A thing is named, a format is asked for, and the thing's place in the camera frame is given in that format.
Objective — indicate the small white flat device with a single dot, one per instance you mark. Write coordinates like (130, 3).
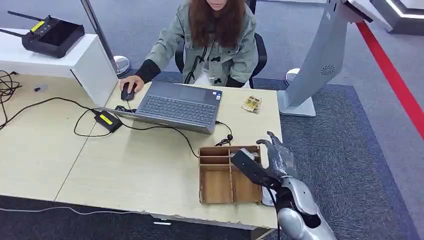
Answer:
(267, 198)

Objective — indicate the black power adapter yellow label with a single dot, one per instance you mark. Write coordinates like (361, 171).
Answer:
(106, 121)

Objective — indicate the grey kiosk stand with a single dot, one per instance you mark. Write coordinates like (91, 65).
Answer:
(324, 56)

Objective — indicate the black office chair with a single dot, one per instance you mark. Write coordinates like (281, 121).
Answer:
(261, 53)

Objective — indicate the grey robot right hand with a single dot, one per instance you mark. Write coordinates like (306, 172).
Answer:
(280, 162)

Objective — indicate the black computer mouse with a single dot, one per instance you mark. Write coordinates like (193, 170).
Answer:
(127, 94)

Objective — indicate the person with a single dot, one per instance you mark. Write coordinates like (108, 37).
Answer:
(215, 49)

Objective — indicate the grey laptop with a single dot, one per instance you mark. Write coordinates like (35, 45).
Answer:
(180, 106)

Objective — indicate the small grey desk disc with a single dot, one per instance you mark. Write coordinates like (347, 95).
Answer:
(40, 88)

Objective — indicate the white cabinet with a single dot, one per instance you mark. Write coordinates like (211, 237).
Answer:
(89, 73)

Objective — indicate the person's right hand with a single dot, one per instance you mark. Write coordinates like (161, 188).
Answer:
(130, 81)

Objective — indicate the wooden compartment box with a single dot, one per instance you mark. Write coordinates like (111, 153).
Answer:
(215, 185)

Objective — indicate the white desk edge label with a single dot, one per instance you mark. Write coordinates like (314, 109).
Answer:
(162, 223)

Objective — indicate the metal pole with round base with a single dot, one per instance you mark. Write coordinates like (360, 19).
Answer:
(99, 36)

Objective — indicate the black router with antennas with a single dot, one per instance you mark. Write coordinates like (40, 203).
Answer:
(53, 38)

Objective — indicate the round silver floor base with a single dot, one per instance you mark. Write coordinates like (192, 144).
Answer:
(291, 75)

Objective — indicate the dark blue floor rug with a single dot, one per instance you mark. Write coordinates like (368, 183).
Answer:
(344, 159)

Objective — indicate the dark platform with light strip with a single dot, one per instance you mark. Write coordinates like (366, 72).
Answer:
(399, 21)

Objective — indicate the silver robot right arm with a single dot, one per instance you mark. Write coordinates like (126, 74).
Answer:
(301, 215)

